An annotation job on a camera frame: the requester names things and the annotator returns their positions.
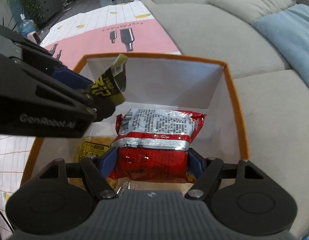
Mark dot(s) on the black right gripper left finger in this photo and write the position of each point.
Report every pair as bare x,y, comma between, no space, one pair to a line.
62,196

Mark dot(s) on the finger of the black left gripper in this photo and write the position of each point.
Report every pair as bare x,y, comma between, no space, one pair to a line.
71,79

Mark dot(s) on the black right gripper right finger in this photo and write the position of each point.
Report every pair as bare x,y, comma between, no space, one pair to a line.
241,196

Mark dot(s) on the black yellow snack packet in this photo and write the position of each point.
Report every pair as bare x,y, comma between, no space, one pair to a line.
112,83

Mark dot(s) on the yellow waffle snack bag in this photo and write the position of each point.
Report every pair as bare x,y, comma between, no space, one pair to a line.
92,147

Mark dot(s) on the red silver snack bag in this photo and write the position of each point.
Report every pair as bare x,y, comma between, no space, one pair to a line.
152,144

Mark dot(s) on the bagged sliced white bread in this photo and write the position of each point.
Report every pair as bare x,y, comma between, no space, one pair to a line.
127,184

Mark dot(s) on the pink space heater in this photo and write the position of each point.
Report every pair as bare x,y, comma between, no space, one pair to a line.
34,37

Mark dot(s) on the blue water jug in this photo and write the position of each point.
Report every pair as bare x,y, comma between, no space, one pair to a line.
26,26

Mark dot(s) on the pink white checkered mat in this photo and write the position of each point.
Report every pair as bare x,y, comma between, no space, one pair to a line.
94,32

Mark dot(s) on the dark grey cabinet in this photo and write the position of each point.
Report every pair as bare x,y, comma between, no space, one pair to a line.
47,9

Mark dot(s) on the beige fabric sofa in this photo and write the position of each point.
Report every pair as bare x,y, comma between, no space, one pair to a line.
273,97

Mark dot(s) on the orange white cardboard box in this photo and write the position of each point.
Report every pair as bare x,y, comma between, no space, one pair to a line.
163,81

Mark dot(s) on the light blue cushion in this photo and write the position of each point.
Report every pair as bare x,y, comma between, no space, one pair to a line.
288,31

